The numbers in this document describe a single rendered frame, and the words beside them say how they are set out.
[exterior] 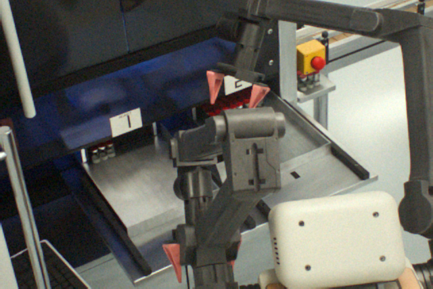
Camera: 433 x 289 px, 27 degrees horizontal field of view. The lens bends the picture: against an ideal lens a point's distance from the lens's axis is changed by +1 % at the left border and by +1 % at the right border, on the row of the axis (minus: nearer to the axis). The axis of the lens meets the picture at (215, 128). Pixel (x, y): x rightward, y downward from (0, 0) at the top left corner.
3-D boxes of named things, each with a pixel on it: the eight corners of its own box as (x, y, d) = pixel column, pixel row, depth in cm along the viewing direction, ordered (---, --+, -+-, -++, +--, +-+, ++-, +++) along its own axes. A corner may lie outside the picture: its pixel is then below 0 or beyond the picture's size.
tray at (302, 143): (187, 123, 258) (186, 113, 256) (264, 93, 267) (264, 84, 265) (247, 187, 234) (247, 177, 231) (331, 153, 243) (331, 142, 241)
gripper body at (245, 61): (254, 81, 206) (263, 49, 206) (215, 69, 210) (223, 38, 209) (263, 82, 212) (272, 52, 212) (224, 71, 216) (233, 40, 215)
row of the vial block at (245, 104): (208, 126, 256) (206, 113, 253) (261, 105, 262) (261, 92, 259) (211, 130, 254) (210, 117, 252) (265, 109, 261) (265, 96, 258)
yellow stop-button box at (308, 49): (290, 64, 265) (290, 43, 260) (311, 57, 267) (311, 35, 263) (305, 76, 259) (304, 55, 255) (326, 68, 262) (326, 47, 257)
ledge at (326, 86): (274, 82, 275) (274, 77, 274) (310, 68, 280) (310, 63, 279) (300, 103, 265) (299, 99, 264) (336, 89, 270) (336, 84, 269)
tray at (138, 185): (76, 165, 246) (74, 155, 244) (162, 132, 255) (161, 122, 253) (128, 238, 222) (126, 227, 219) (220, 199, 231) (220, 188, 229)
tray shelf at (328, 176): (60, 177, 245) (59, 172, 244) (279, 93, 270) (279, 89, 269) (134, 287, 211) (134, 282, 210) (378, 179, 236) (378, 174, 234)
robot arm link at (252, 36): (254, 20, 206) (271, 25, 210) (235, 15, 211) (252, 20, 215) (245, 49, 207) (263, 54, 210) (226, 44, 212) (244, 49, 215)
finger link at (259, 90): (252, 117, 206) (264, 78, 205) (224, 109, 209) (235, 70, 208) (262, 118, 213) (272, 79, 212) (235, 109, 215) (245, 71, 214)
